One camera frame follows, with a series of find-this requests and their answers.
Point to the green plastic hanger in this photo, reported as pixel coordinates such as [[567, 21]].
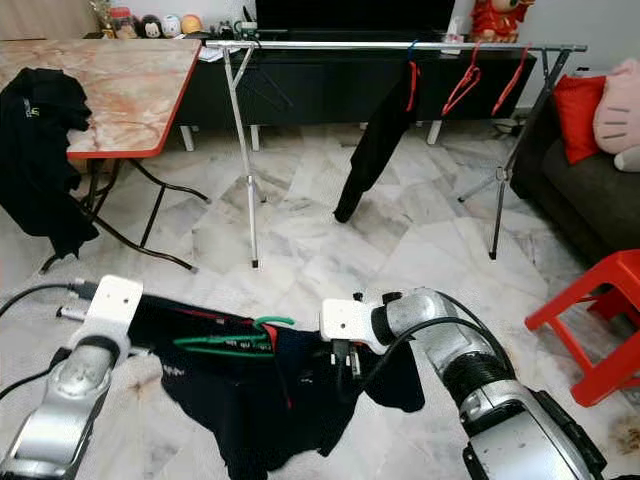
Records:
[[220, 342]]

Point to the red plastic hanger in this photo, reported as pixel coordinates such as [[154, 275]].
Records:
[[453, 103], [504, 97]]

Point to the orange round plush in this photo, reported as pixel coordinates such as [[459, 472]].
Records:
[[191, 25]]

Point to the red cushion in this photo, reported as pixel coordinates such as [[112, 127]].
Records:
[[578, 115]]

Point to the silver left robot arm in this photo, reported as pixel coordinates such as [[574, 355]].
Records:
[[65, 420]]

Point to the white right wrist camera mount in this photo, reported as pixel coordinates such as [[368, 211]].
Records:
[[350, 322]]

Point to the silver metal clothes rack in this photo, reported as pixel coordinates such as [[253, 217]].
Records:
[[320, 45]]

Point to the marble folding table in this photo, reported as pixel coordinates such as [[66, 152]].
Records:
[[130, 95]]

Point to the navy blue shirt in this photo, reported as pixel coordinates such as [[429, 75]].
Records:
[[240, 415]]

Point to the white round plush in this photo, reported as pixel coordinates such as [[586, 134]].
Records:
[[171, 27]]

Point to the black shirt with white lettering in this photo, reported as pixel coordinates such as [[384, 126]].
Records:
[[380, 135]]

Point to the dark grey sofa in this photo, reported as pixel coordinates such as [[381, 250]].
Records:
[[580, 210]]

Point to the blue plastic hanger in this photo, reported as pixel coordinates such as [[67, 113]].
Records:
[[414, 46]]

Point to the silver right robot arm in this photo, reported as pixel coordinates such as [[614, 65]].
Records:
[[520, 410]]

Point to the black shirt with yellow logo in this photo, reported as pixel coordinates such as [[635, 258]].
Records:
[[40, 165]]

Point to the light wooden cabinet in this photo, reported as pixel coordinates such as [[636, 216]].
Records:
[[50, 18]]

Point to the pink cat pillow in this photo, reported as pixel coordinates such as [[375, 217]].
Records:
[[620, 110]]

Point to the black television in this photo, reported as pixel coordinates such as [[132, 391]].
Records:
[[355, 14]]

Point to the black TV cabinet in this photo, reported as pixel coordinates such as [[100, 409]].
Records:
[[310, 90]]

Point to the red plastic stool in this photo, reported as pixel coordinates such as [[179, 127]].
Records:
[[610, 290]]

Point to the red Buddha statue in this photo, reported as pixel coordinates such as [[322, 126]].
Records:
[[500, 20]]

